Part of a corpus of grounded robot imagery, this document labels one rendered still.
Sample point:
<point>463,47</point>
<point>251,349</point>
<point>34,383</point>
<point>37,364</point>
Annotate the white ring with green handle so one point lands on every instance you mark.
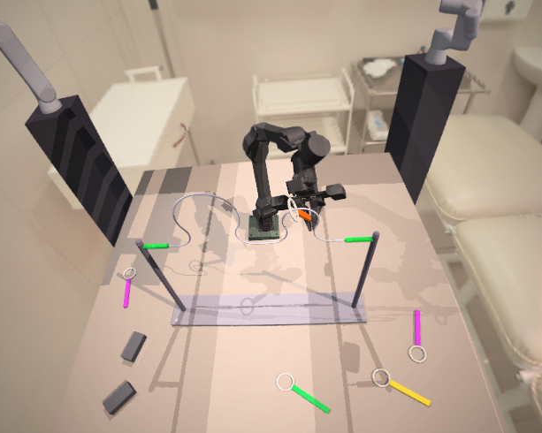
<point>303,394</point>

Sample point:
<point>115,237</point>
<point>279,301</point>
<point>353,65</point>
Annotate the orange handle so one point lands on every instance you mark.
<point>299,213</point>

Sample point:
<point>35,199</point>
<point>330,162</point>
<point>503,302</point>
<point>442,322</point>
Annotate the white loop with yellow handle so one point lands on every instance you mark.
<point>400,388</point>

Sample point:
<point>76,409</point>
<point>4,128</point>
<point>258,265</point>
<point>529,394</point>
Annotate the white ring with magenta handle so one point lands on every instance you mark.
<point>128,285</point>
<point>418,340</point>

